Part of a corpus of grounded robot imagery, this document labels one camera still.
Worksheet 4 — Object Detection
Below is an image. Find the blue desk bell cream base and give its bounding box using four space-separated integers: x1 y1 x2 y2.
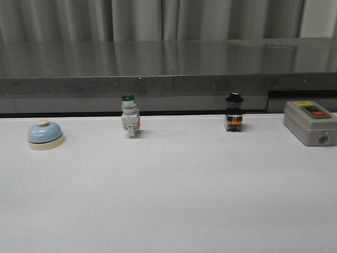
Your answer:
27 120 65 151

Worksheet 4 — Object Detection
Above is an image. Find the grey stone counter ledge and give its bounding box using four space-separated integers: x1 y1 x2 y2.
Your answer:
1 38 336 117

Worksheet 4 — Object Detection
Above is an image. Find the grey pleated curtain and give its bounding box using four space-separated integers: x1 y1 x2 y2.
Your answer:
1 1 336 44

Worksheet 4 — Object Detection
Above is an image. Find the green pushbutton switch white body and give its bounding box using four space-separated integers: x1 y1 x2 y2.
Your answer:
121 94 140 138

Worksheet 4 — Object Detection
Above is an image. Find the black rotary selector switch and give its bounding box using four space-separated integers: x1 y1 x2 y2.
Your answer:
224 92 244 132

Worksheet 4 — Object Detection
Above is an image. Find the grey switch box red button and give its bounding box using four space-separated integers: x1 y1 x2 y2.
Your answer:
283 101 336 147

